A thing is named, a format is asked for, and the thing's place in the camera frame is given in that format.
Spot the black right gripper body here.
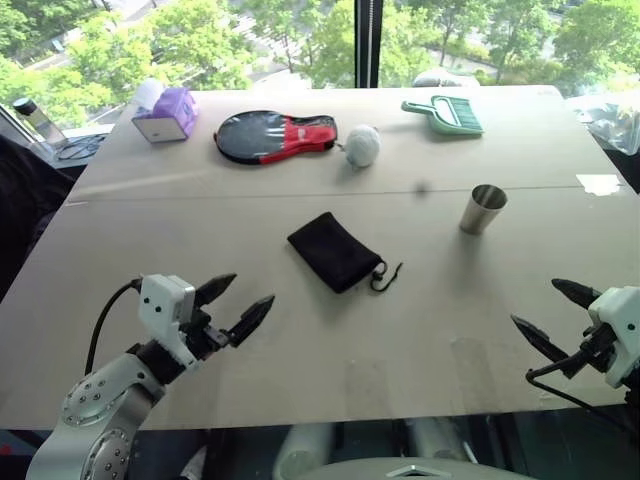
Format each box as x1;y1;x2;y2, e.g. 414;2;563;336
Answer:
561;322;619;380

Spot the white fluffy ball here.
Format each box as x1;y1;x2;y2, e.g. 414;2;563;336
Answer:
342;124;383;172

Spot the black window frame post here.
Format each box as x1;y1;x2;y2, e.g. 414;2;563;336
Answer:
353;0;385;90

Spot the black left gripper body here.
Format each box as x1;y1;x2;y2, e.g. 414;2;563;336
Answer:
181;304;232;362

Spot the stainless steel cup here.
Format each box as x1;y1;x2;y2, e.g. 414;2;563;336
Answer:
458;183;510;236

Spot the white cylinder under table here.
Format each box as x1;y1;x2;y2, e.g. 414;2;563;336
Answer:
408;418;479;464
271;422;343;479

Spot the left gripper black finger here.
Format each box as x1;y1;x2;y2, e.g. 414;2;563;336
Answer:
227;294;277;349
193;272;238;310

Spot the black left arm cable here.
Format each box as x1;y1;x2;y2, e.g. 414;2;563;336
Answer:
84;278;144;377

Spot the white paper roll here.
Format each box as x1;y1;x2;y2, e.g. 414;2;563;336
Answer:
131;78;167;110

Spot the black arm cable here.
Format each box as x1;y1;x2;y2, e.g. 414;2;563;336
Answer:
84;278;144;377
524;355;640;439

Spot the black red paddle case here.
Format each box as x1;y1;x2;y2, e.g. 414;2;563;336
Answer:
213;110;342;168

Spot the silver robot torso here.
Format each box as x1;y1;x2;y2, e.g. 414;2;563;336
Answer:
298;456;544;480

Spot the clear plastic bag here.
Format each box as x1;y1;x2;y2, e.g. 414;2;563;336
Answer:
568;93;640;157

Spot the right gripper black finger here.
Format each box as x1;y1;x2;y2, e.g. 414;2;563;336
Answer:
550;277;604;314
510;314;572;365

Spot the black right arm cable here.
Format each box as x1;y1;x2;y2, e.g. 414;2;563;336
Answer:
524;355;640;439

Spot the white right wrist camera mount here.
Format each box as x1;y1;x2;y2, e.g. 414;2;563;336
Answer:
586;285;640;391

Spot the clear bottle with black cap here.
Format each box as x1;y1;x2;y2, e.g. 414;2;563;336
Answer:
11;96;67;152

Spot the green dustpan with brush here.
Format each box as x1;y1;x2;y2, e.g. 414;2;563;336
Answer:
400;95;486;138

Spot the thin black cable loop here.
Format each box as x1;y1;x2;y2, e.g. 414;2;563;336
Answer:
53;133;107;162

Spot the black drawstring pouch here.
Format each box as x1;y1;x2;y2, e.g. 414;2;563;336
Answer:
286;211;404;296

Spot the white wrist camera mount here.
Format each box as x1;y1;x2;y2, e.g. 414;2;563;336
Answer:
586;285;640;391
138;273;198;370

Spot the purple tissue box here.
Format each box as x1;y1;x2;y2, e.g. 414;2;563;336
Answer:
130;86;199;147

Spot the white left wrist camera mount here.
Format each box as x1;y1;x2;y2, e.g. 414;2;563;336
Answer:
138;273;198;370

